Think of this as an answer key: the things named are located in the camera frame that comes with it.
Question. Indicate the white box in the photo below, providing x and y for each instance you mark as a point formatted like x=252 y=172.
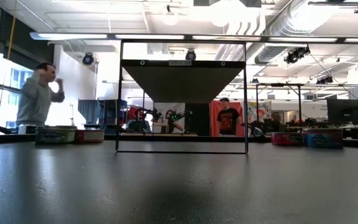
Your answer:
x=26 y=129

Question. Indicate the person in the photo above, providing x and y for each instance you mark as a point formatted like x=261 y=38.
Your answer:
x=227 y=119
x=277 y=118
x=36 y=99

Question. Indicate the black aluminium table frame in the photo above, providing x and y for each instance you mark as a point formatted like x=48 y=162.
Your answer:
x=197 y=139

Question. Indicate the orange red curtain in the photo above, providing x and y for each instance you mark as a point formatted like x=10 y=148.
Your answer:
x=213 y=118

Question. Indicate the blue Wild Planet can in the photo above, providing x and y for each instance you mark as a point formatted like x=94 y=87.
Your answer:
x=322 y=138

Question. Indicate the black computer monitor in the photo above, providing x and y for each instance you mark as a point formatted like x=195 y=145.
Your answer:
x=344 y=111

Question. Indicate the wooden board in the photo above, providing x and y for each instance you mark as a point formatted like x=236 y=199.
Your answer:
x=182 y=84

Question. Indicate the black round spotlight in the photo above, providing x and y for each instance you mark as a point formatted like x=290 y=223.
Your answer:
x=88 y=59
x=190 y=55

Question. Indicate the black metal frame stand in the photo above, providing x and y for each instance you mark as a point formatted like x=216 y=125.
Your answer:
x=278 y=85

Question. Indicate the red label seafood can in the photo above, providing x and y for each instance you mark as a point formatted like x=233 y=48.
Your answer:
x=89 y=136
x=286 y=138

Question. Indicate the pale lid green label can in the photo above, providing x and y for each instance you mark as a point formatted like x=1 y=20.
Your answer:
x=55 y=136

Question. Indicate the yellow pole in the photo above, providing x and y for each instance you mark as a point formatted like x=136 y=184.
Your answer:
x=12 y=29

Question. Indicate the black stage light cluster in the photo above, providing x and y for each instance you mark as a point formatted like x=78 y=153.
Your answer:
x=297 y=54
x=325 y=80

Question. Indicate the light wooden stand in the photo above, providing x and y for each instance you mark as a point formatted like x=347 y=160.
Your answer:
x=160 y=127

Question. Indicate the overhead LED light bar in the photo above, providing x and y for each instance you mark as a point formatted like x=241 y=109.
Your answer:
x=73 y=36

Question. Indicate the silver ventilation duct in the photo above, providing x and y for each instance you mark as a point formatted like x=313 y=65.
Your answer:
x=291 y=21

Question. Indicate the background black robot arm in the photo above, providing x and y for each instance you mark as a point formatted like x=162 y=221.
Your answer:
x=141 y=116

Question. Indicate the blue curtain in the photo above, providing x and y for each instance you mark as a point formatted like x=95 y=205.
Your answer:
x=89 y=110

